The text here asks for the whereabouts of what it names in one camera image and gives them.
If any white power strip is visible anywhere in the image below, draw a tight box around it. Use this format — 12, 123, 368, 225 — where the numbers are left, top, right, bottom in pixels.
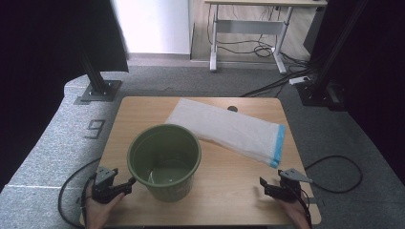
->
288, 75, 311, 86

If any metal stand with grey base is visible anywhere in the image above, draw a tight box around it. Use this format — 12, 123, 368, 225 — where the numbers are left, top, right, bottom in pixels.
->
77, 47, 123, 103

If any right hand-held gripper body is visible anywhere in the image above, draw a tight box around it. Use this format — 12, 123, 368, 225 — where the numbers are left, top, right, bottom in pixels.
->
278, 168, 313, 203

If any white door panel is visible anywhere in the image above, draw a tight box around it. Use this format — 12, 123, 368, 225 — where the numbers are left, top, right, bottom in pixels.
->
111, 0, 192, 55

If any dark curtain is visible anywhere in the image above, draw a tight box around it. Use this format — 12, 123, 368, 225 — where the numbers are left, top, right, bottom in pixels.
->
0, 0, 130, 192
309, 0, 405, 176

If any person's right hand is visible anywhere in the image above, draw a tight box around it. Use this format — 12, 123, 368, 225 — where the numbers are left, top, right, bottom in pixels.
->
280, 198, 311, 229

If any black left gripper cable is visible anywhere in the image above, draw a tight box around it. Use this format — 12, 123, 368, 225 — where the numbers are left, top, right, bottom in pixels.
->
57, 156, 102, 229

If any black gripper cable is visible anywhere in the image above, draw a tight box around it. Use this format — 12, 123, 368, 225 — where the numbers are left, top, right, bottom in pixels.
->
57, 156, 102, 229
286, 155, 363, 228

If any bundle of black cables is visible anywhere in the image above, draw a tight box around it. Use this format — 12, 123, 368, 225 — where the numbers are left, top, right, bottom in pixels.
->
206, 4, 318, 97

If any white desk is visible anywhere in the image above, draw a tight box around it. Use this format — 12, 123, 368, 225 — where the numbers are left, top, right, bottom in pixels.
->
203, 0, 329, 74

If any green plastic bucket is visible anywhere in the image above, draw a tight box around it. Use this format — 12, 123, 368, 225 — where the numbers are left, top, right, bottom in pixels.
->
127, 123, 203, 203

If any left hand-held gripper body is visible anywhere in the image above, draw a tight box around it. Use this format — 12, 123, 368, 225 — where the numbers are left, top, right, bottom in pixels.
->
91, 166, 125, 205

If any metal stand with black base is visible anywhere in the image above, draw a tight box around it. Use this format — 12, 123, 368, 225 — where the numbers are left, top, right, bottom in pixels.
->
295, 0, 371, 111

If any white bag with blue band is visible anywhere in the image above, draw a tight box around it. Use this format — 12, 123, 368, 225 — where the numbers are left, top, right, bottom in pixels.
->
164, 97, 287, 170

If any person's left hand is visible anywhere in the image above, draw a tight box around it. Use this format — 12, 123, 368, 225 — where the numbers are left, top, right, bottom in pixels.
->
85, 194, 126, 229

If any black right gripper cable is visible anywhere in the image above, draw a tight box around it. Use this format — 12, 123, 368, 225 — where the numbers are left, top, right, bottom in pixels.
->
286, 155, 363, 228

